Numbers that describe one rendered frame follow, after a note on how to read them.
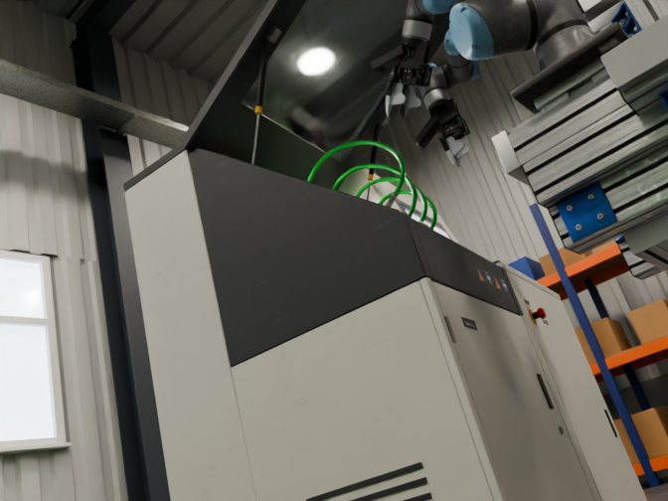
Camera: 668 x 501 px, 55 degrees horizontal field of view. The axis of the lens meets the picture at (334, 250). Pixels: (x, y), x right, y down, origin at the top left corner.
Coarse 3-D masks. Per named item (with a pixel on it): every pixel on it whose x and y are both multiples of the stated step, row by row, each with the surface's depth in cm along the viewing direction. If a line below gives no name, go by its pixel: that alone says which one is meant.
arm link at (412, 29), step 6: (408, 24) 170; (414, 24) 169; (420, 24) 169; (426, 24) 169; (408, 30) 170; (414, 30) 169; (420, 30) 169; (426, 30) 170; (408, 36) 171; (414, 36) 170; (420, 36) 169; (426, 36) 170
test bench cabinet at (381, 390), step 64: (384, 320) 143; (256, 384) 159; (320, 384) 149; (384, 384) 140; (448, 384) 132; (256, 448) 155; (320, 448) 145; (384, 448) 137; (448, 448) 129; (576, 448) 180
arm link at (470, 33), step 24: (456, 0) 134; (480, 0) 129; (504, 0) 129; (456, 24) 134; (480, 24) 129; (504, 24) 130; (528, 24) 131; (456, 48) 138; (480, 48) 131; (504, 48) 133
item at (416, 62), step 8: (408, 40) 170; (416, 40) 170; (408, 48) 173; (416, 48) 172; (424, 48) 170; (432, 48) 172; (408, 56) 173; (416, 56) 171; (424, 56) 170; (400, 64) 174; (408, 64) 171; (416, 64) 170; (424, 64) 171; (400, 72) 173; (408, 72) 173; (416, 72) 172; (424, 72) 173; (400, 80) 174; (408, 80) 173; (416, 80) 170; (424, 80) 174
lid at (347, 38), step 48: (288, 0) 182; (336, 0) 195; (384, 0) 207; (240, 48) 184; (288, 48) 194; (336, 48) 206; (384, 48) 220; (240, 96) 190; (288, 96) 205; (336, 96) 219; (384, 96) 234; (192, 144) 189; (240, 144) 201; (288, 144) 215; (336, 144) 233
